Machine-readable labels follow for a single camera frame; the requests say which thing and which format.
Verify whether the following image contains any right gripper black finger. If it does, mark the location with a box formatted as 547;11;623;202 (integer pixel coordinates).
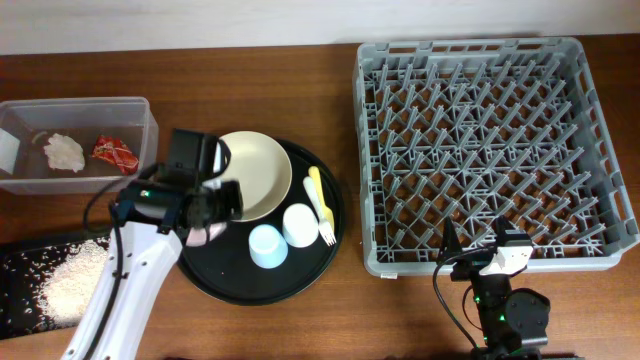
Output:
495;215;520;240
439;217;462;260

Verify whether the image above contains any pink bowl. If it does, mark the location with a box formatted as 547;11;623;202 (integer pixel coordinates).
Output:
185;222;227;247

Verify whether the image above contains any light blue plastic cup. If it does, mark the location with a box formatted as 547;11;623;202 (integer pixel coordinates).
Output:
249;224;288;269

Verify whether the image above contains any white plastic cup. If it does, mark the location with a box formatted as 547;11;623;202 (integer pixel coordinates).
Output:
282;203;319;248

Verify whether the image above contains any red candy wrapper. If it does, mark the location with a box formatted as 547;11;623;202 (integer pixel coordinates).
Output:
91;135;139;175

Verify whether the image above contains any white tissue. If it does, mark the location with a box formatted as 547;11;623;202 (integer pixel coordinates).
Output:
43;133;85;173

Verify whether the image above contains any pile of rice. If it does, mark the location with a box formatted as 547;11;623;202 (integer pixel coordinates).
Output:
36;241;108;327

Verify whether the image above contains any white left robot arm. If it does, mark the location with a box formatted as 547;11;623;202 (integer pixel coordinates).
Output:
63;129;243;359

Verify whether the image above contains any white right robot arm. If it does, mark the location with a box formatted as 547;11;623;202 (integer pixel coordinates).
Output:
432;216;551;360

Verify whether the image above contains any grey dishwasher rack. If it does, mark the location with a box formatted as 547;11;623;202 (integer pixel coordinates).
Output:
353;37;639;278

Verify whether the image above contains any clear plastic waste bin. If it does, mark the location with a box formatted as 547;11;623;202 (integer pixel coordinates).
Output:
1;97;159;195

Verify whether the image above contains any beige round plate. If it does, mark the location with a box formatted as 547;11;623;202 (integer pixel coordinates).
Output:
219;131;293;222

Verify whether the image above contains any black round tray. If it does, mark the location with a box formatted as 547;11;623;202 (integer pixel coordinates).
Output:
178;139;346;306

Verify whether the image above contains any yellow plastic fork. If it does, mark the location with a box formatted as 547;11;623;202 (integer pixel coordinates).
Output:
308;166;335;230

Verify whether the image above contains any white plastic fork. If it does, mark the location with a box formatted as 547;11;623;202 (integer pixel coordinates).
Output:
303;176;337;246

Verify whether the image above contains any black rectangular food tray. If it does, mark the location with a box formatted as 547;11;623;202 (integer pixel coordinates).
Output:
0;234;112;341

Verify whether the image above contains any white label in bin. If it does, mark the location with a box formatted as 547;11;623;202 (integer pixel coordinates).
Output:
0;129;20;174

